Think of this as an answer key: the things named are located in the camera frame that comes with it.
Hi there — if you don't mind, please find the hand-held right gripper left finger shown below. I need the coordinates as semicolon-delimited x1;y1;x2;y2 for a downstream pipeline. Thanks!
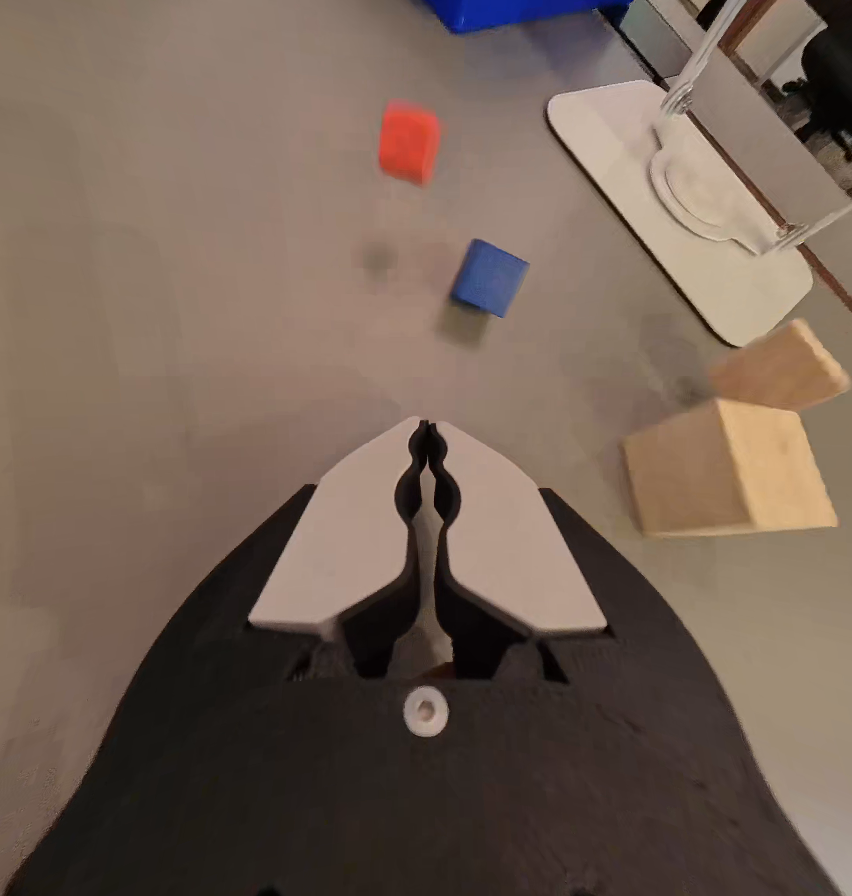
248;418;427;679

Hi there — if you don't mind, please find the medium plain wooden cube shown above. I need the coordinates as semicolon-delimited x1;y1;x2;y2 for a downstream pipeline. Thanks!
709;318;852;413

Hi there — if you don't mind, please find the small blue wooden cube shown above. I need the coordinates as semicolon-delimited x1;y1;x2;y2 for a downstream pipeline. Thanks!
450;238;532;319

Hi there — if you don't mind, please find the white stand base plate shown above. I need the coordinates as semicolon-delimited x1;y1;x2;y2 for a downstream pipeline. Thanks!
546;79;815;349

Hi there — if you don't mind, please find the blue plastic bin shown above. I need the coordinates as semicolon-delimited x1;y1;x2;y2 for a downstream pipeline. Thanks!
415;0;637;35

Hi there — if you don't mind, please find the small red wooden cube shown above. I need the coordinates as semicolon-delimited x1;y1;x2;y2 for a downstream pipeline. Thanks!
378;99;442;186

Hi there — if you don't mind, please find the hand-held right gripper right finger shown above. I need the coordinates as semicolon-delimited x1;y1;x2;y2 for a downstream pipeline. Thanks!
426;420;607;680

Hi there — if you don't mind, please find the large plain wooden cube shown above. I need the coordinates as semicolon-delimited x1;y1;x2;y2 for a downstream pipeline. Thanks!
622;399;840;539

